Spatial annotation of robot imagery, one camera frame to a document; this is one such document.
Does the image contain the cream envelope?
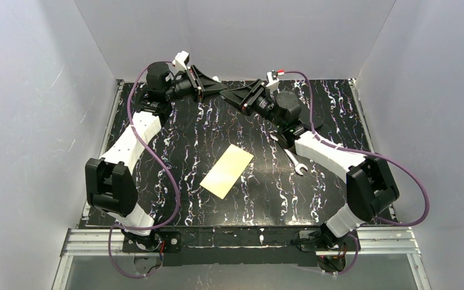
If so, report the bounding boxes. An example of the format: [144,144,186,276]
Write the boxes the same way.
[200,144,253,199]

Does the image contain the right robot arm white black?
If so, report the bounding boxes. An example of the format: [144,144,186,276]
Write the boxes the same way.
[220,79,399,243]

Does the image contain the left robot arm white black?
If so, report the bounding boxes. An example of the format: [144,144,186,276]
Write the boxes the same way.
[85,60,226,237]

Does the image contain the black flat box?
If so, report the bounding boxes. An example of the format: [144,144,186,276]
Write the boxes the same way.
[299,106,323,133]

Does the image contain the silver wrench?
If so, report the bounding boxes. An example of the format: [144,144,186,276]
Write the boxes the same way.
[269,134,308,176]

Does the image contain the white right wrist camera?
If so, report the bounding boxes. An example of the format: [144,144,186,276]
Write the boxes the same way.
[266,70,284,92]

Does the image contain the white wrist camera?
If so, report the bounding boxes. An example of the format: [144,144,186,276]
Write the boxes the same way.
[172,50,190,72]
[266,70,284,92]

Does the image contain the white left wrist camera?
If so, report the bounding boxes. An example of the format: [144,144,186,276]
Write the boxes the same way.
[172,50,190,72]

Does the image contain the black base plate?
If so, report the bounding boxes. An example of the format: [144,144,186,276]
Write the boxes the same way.
[123,226,361,270]

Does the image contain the aluminium front rail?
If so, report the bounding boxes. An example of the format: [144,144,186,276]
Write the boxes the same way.
[62,226,421,256]

